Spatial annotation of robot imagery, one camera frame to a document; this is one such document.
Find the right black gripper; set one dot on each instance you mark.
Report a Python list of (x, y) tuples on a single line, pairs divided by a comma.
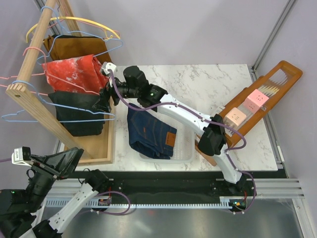
[(102, 103)]

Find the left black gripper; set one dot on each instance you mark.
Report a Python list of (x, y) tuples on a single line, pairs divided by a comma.
[(55, 164)]

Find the black jeans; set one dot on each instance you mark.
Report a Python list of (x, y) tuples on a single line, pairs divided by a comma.
[(84, 128)]

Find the dark blue jeans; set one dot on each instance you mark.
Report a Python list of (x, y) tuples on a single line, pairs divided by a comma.
[(150, 136)]

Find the light blue wire hanger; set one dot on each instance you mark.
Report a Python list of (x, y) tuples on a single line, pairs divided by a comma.
[(74, 107)]

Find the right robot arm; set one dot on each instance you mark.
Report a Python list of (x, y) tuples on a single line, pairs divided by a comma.
[(139, 95)]

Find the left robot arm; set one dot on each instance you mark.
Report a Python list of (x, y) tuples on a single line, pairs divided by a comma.
[(18, 207)]

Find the red white patterned trousers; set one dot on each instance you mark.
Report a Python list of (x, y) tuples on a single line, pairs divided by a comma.
[(76, 73)]

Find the yellow plastic hanger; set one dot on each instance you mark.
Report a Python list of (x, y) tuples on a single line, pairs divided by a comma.
[(109, 33)]

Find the brown trousers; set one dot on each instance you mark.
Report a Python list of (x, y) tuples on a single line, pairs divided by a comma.
[(88, 64)]

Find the wooden clothes rack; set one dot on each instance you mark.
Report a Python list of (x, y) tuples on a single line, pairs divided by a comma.
[(98, 150)]

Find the white plastic basket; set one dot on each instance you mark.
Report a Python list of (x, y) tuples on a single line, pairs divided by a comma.
[(184, 148)]

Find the peach cube power socket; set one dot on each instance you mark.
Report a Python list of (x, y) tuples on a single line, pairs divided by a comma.
[(234, 118)]

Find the brown wooden tray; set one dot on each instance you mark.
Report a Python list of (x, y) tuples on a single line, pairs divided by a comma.
[(274, 84)]

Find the pink cube power socket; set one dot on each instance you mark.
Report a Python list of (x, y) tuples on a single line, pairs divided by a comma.
[(255, 101)]

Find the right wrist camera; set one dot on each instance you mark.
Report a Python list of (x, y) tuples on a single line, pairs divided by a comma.
[(107, 67)]

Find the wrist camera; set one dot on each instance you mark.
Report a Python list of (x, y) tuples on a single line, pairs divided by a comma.
[(21, 156), (107, 67)]

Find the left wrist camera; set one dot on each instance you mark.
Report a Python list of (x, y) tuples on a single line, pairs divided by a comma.
[(21, 156)]

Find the white cable duct rail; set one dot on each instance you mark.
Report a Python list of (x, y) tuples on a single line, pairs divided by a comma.
[(103, 202)]

